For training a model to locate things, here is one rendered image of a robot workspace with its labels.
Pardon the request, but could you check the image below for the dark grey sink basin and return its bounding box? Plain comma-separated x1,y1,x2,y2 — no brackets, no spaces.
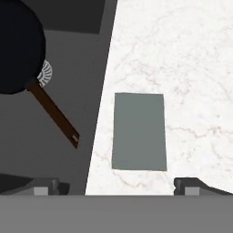
0,0,118,197

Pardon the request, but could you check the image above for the black pan with brown handle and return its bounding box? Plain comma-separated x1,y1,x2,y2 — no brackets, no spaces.
0,0,81,149

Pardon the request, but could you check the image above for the grey-green rectangular sponge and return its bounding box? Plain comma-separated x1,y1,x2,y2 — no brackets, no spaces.
111,92,168,172

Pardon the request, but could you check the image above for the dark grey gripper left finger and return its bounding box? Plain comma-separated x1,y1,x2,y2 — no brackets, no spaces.
0,177,71,197

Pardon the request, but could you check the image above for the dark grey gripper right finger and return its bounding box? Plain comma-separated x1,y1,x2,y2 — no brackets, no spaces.
173,177,233,197

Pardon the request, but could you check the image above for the white round sink drain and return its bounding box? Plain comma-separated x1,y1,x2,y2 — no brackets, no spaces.
36,59,54,88

